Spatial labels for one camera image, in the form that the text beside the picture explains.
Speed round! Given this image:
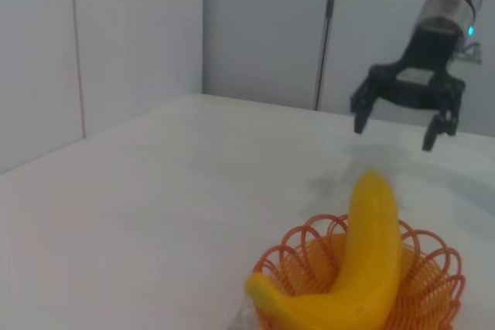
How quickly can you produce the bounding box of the orange wire basket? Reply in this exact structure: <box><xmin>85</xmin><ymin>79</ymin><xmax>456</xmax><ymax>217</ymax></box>
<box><xmin>251</xmin><ymin>213</ymin><xmax>467</xmax><ymax>330</ymax></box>

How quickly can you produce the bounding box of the yellow banana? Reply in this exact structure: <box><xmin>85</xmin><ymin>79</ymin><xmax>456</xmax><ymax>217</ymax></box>
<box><xmin>244</xmin><ymin>167</ymin><xmax>403</xmax><ymax>330</ymax></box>

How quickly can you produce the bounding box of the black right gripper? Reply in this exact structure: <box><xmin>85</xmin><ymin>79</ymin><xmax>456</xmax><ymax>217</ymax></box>
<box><xmin>350</xmin><ymin>26</ymin><xmax>467</xmax><ymax>151</ymax></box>

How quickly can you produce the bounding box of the right wrist cable connector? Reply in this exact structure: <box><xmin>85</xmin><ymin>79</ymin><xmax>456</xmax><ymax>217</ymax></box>
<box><xmin>452</xmin><ymin>40</ymin><xmax>483</xmax><ymax>64</ymax></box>

